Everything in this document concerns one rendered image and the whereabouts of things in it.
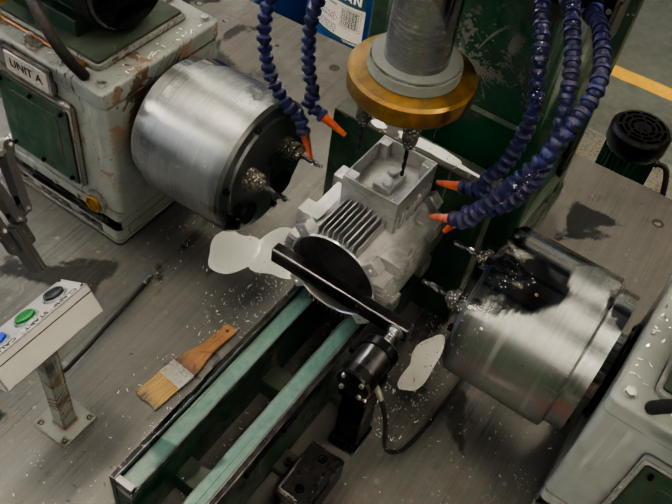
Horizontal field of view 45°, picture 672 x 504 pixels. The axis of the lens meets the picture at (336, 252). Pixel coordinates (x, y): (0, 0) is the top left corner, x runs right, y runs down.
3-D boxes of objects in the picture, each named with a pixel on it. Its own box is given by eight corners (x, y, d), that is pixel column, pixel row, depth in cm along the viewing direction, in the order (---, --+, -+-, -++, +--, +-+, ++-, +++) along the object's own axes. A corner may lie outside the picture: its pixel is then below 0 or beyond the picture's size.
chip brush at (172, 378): (222, 321, 145) (222, 318, 144) (242, 337, 143) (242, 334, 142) (134, 394, 133) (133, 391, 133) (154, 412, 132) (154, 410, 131)
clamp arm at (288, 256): (413, 333, 123) (279, 251, 130) (417, 321, 120) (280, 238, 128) (401, 348, 121) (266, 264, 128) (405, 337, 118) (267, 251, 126)
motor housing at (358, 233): (345, 216, 148) (358, 138, 134) (434, 267, 142) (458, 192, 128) (279, 282, 136) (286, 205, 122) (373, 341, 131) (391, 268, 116)
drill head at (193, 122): (172, 106, 163) (165, -3, 144) (319, 191, 152) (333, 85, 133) (79, 172, 149) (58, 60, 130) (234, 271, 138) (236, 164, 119)
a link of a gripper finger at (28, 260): (15, 228, 106) (10, 231, 105) (43, 270, 109) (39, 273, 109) (4, 227, 108) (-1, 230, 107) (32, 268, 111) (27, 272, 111)
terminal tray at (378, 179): (376, 166, 135) (383, 133, 130) (430, 196, 132) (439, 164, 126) (336, 206, 128) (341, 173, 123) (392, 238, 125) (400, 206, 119)
